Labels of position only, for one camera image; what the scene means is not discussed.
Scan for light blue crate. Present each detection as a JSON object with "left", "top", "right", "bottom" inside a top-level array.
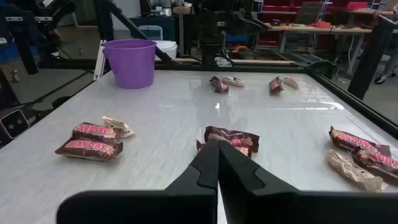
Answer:
[{"left": 138, "top": 25, "right": 164, "bottom": 41}]

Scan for black aluminium rig frame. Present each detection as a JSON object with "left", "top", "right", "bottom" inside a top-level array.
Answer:
[{"left": 0, "top": 0, "right": 398, "bottom": 141}]

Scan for wooden desk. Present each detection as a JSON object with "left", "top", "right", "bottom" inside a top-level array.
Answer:
[{"left": 266, "top": 24, "right": 374, "bottom": 54}]

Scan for black camera with white rim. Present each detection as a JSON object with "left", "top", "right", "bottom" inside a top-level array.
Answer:
[{"left": 0, "top": 108, "right": 30, "bottom": 140}]

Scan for grey chair back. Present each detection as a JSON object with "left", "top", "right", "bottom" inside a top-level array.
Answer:
[{"left": 294, "top": 1, "right": 326, "bottom": 26}]

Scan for red storage bins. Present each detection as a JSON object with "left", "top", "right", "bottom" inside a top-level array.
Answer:
[{"left": 259, "top": 0, "right": 312, "bottom": 14}]

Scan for purple plastic bucket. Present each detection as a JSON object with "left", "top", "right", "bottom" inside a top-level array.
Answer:
[{"left": 101, "top": 39, "right": 158, "bottom": 90}]

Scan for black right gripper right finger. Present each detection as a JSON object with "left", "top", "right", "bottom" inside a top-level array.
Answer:
[{"left": 218, "top": 140, "right": 398, "bottom": 224}]

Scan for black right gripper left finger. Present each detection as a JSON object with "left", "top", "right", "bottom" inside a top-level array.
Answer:
[{"left": 57, "top": 138, "right": 220, "bottom": 224}]

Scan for red box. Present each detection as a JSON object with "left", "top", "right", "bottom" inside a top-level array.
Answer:
[{"left": 347, "top": 1, "right": 369, "bottom": 11}]

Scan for white aluminium extrusions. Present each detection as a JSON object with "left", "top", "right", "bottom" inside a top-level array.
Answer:
[{"left": 93, "top": 39, "right": 107, "bottom": 81}]

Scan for white plastic bucket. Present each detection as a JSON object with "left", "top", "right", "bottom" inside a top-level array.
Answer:
[{"left": 155, "top": 40, "right": 178, "bottom": 60}]

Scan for red tray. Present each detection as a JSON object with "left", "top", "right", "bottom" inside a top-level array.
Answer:
[{"left": 309, "top": 21, "right": 332, "bottom": 30}]

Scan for plywood board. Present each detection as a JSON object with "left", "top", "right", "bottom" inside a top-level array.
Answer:
[{"left": 172, "top": 57, "right": 296, "bottom": 67}]

